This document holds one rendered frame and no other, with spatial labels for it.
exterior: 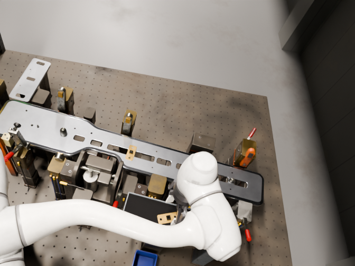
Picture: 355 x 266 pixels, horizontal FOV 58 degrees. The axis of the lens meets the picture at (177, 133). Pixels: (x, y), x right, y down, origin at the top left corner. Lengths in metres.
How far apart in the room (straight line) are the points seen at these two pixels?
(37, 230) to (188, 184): 0.39
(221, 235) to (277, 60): 3.36
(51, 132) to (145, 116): 0.68
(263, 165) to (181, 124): 0.60
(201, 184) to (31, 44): 2.85
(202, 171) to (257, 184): 0.89
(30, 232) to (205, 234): 0.42
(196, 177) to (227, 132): 1.34
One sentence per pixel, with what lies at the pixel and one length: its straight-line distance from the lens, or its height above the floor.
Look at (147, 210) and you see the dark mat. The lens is 1.32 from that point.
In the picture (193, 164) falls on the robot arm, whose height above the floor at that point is 1.66.
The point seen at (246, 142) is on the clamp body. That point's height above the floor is 1.06.
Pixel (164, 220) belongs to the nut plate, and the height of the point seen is 1.16.
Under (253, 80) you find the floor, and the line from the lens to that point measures 3.66.
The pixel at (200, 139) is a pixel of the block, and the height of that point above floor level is 1.03.
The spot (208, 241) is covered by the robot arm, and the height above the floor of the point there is 1.61.
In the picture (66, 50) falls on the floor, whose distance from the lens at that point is 3.42.
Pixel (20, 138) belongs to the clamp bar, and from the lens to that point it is 1.48.
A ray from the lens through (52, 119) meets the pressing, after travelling 1.70.
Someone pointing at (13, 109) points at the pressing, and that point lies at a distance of 1.76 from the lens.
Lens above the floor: 2.40
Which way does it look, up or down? 56 degrees down
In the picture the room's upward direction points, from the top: 23 degrees clockwise
